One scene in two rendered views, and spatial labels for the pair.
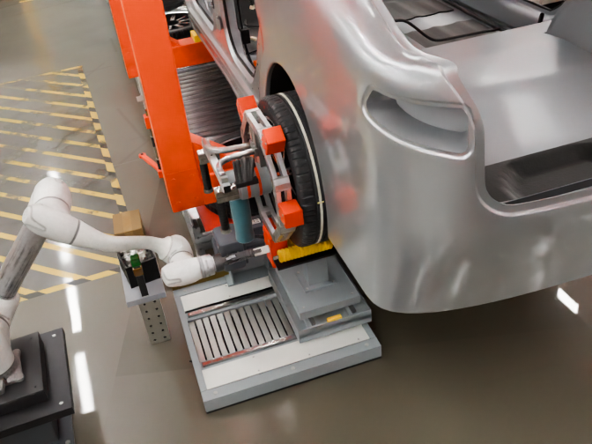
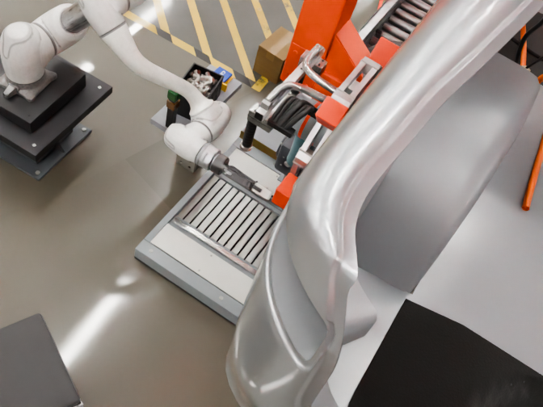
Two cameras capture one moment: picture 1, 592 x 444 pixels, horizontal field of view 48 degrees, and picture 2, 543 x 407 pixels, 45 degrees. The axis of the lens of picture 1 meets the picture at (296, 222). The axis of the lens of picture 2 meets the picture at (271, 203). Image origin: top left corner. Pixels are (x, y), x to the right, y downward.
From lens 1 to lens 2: 1.18 m
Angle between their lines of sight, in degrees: 28
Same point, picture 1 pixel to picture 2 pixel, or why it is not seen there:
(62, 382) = (54, 130)
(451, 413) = not seen: outside the picture
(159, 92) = not seen: outside the picture
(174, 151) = (313, 29)
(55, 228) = (91, 14)
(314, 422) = (183, 353)
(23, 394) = (16, 112)
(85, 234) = (115, 40)
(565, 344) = not seen: outside the picture
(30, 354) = (58, 86)
